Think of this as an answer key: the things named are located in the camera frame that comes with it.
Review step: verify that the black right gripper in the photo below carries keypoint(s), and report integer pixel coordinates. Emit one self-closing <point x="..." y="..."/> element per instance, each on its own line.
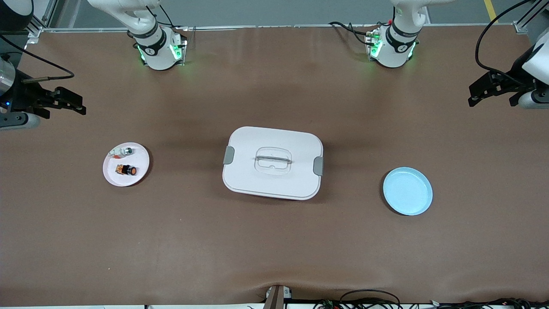
<point x="23" y="95"/>

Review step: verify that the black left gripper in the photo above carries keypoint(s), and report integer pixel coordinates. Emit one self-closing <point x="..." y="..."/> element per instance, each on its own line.
<point x="513" y="80"/>

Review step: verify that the orange and black push-button switch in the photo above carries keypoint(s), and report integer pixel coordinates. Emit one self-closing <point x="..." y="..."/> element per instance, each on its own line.
<point x="126" y="170"/>

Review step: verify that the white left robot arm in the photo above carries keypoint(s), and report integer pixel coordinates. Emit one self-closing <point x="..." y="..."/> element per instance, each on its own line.
<point x="396" y="43"/>

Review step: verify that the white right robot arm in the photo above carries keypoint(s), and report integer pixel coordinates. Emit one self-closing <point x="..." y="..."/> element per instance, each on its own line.
<point x="150" y="43"/>

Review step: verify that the pink round plate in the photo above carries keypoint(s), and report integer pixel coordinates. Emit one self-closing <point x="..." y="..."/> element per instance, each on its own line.
<point x="128" y="180"/>

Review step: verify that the light blue round plate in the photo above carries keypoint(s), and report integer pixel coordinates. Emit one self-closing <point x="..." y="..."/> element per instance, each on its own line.
<point x="407" y="191"/>

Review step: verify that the white lidded box grey latches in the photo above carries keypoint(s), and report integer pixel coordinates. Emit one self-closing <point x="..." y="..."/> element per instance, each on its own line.
<point x="257" y="176"/>

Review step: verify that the brown table cover sheet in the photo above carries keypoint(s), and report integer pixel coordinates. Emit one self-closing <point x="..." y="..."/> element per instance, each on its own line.
<point x="274" y="240"/>

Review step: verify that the silver and white switch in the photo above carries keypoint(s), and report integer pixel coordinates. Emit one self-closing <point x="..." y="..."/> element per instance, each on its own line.
<point x="127" y="151"/>

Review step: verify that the aluminium frame profile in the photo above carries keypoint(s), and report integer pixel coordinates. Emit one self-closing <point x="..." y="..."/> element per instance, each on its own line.
<point x="525" y="19"/>
<point x="34" y="32"/>

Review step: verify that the metal table edge bracket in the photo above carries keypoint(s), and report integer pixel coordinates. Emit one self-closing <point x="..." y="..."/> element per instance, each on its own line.
<point x="276" y="298"/>

